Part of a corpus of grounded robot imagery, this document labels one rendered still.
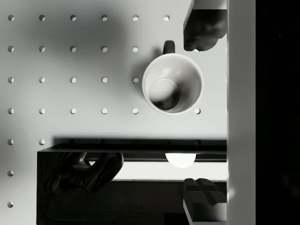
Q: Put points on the black mug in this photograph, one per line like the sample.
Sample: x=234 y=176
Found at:
x=173 y=77

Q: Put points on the black stove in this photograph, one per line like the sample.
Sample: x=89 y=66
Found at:
x=140 y=201

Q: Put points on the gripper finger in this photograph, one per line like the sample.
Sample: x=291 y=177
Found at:
x=206 y=28
x=204 y=194

